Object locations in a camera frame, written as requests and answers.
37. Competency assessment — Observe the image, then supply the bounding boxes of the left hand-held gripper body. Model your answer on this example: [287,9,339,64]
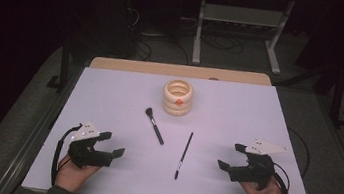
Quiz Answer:
[65,117,119,173]

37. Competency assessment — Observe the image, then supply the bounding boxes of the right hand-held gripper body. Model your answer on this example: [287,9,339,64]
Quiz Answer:
[226,135,290,194]

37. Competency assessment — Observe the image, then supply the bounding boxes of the thin black pen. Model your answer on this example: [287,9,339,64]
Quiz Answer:
[173,129,195,182]

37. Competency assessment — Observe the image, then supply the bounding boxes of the black makeup brush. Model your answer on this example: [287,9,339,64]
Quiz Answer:
[141,106,169,146]

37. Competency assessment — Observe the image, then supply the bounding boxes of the cream ringed holder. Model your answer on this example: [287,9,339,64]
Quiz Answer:
[160,77,195,119]

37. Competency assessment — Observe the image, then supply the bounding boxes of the person's left hand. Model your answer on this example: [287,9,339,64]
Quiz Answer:
[53,152,102,194]

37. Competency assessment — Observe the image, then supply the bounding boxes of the white board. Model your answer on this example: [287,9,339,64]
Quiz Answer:
[20,54,332,194]

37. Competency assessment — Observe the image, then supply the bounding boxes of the wooden table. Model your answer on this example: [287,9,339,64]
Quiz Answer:
[89,50,274,92]

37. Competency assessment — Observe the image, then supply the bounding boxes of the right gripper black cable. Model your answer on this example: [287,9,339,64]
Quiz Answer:
[268,161,294,194]

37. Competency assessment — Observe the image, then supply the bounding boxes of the thin black cable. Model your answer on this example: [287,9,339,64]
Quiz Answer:
[282,127,315,179]

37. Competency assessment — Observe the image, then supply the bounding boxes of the black floor cables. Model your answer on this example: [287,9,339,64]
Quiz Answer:
[130,31,194,68]
[198,31,246,56]

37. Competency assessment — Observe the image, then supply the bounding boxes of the grey metal desk frame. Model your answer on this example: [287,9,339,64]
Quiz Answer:
[189,0,297,78]

